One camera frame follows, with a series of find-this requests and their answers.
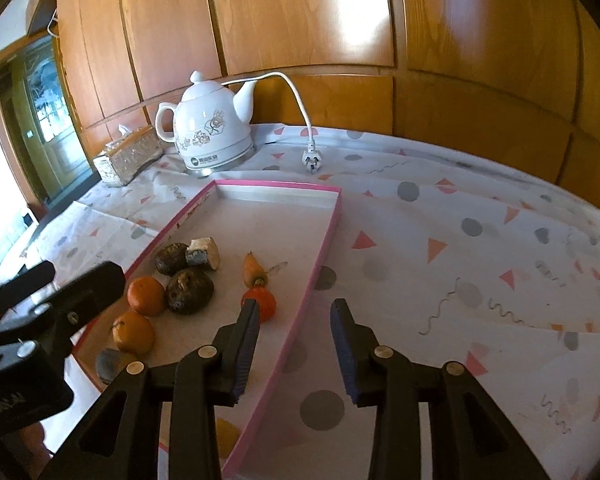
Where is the silver embossed tissue box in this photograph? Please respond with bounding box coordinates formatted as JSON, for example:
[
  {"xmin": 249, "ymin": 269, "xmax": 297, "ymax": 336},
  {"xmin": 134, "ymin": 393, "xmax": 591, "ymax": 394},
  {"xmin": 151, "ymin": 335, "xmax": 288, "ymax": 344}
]
[{"xmin": 92, "ymin": 127, "xmax": 165, "ymax": 188}]

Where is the small yellow fruit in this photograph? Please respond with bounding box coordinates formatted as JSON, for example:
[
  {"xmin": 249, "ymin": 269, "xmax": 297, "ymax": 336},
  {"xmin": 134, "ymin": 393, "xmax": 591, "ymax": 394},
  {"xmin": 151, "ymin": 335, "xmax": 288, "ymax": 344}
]
[{"xmin": 214, "ymin": 417, "xmax": 241, "ymax": 461}]

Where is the small orange carrot-shaped fruit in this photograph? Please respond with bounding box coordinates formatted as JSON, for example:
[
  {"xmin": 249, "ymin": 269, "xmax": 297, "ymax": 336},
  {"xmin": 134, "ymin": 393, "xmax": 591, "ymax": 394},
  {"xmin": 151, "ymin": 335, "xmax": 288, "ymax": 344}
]
[{"xmin": 242, "ymin": 251, "xmax": 270, "ymax": 289}]

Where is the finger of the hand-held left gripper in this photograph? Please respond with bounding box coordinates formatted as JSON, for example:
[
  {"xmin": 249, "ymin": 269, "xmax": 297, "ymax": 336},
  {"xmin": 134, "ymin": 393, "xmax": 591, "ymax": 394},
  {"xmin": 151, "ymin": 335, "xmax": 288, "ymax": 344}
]
[
  {"xmin": 10, "ymin": 260, "xmax": 127, "ymax": 361},
  {"xmin": 0, "ymin": 260, "xmax": 57, "ymax": 326}
]

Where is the pink-edged white tray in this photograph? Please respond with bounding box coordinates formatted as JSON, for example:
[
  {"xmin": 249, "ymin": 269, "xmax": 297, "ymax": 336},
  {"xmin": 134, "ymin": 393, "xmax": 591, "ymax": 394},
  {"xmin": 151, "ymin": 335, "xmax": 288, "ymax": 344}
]
[{"xmin": 72, "ymin": 178, "xmax": 343, "ymax": 480}]

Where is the wooden glass-panel door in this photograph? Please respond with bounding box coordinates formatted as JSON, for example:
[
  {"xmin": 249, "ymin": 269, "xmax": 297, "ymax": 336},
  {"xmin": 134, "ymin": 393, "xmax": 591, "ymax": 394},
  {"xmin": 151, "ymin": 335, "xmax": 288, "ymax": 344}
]
[{"xmin": 0, "ymin": 30, "xmax": 96, "ymax": 206}]

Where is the white power cord with plug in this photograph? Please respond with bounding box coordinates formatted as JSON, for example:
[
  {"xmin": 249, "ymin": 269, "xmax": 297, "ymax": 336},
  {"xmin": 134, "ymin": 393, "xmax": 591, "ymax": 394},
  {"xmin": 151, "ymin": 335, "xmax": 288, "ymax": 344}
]
[{"xmin": 220, "ymin": 71, "xmax": 325, "ymax": 175}]

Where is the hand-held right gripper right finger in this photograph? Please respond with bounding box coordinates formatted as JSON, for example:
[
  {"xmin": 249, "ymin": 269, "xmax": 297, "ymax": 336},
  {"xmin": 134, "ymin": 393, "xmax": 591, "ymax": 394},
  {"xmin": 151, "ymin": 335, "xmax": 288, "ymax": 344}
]
[{"xmin": 329, "ymin": 298, "xmax": 551, "ymax": 480}]

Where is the large orange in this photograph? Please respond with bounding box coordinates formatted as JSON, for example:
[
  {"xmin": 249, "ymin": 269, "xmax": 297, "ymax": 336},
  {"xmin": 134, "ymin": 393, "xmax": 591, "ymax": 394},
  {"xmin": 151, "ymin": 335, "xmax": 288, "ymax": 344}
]
[{"xmin": 126, "ymin": 276, "xmax": 167, "ymax": 317}]

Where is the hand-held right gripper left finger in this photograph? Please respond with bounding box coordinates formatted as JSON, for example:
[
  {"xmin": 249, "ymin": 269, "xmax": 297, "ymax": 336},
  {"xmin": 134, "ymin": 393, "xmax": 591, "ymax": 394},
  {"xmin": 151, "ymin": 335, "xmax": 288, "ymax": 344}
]
[{"xmin": 39, "ymin": 298, "xmax": 262, "ymax": 480}]

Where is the dark grey round fruit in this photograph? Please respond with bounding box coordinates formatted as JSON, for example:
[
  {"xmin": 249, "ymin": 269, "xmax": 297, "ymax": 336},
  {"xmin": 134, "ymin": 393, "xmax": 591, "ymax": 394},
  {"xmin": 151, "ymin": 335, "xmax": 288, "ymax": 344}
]
[{"xmin": 95, "ymin": 347, "xmax": 138, "ymax": 386}]

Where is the dark brown water chestnut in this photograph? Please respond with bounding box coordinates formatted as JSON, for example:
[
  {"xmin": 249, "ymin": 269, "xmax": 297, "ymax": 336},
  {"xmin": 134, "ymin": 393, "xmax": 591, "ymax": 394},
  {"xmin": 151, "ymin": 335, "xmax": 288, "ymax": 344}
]
[
  {"xmin": 166, "ymin": 267, "xmax": 215, "ymax": 316},
  {"xmin": 155, "ymin": 243, "xmax": 190, "ymax": 277}
]

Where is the small red-orange tangerine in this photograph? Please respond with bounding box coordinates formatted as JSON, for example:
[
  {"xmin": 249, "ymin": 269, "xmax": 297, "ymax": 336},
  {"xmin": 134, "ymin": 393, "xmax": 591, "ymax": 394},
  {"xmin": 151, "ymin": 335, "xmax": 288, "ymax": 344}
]
[{"xmin": 241, "ymin": 287, "xmax": 277, "ymax": 323}]

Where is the short cut brown stalk piece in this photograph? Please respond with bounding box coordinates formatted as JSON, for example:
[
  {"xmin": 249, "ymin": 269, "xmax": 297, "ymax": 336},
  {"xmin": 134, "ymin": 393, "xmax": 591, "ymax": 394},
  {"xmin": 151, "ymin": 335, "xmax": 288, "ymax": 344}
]
[{"xmin": 186, "ymin": 236, "xmax": 221, "ymax": 272}]

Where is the white floral electric kettle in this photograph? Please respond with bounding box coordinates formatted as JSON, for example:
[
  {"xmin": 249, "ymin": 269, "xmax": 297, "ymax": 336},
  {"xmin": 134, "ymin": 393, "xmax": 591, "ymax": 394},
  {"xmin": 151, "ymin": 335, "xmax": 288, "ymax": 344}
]
[{"xmin": 155, "ymin": 71, "xmax": 257, "ymax": 173}]

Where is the orange with stem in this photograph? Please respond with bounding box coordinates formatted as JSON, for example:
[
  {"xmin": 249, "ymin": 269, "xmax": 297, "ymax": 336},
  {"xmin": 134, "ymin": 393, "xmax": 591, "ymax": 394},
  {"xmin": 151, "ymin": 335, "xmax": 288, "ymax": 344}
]
[{"xmin": 111, "ymin": 311, "xmax": 156, "ymax": 353}]

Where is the patterned white tablecloth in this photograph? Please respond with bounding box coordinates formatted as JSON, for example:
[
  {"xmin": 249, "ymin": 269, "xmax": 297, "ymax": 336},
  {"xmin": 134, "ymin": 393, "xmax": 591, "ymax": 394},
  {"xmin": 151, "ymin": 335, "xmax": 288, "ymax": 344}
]
[{"xmin": 0, "ymin": 122, "xmax": 600, "ymax": 480}]

